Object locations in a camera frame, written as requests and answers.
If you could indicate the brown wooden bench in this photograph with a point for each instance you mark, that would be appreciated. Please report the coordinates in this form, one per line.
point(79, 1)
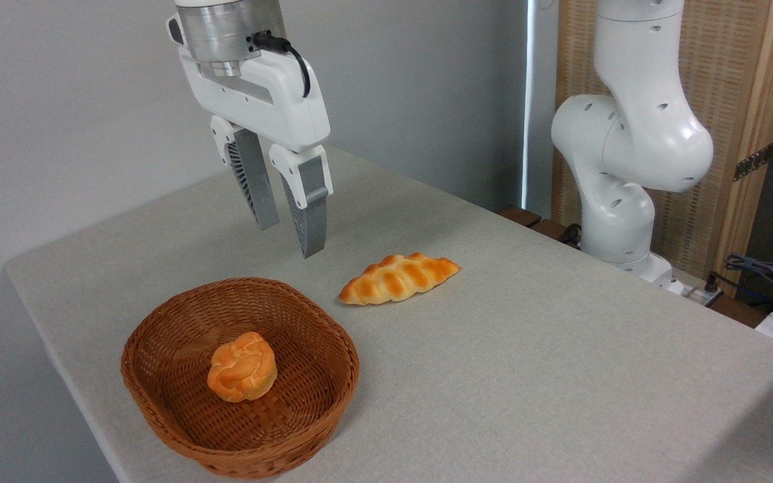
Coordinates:
point(527, 218)

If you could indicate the brown wicker basket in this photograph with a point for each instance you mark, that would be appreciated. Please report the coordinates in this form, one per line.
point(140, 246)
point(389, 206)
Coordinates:
point(178, 402)

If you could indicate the round orange bread roll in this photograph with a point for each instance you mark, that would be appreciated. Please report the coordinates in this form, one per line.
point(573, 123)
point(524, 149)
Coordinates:
point(242, 367)

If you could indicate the braided long bread loaf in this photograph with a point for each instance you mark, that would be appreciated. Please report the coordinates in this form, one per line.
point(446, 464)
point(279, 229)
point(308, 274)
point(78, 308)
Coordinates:
point(400, 278)

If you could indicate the metal hinge on screen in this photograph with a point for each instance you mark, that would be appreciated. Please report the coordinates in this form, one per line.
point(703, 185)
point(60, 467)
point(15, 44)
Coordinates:
point(754, 162)

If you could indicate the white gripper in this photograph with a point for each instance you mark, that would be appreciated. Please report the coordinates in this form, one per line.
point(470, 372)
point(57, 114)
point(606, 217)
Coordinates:
point(272, 100)

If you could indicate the wooden woven screen panel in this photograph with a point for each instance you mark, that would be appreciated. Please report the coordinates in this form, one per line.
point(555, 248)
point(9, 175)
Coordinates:
point(722, 74)

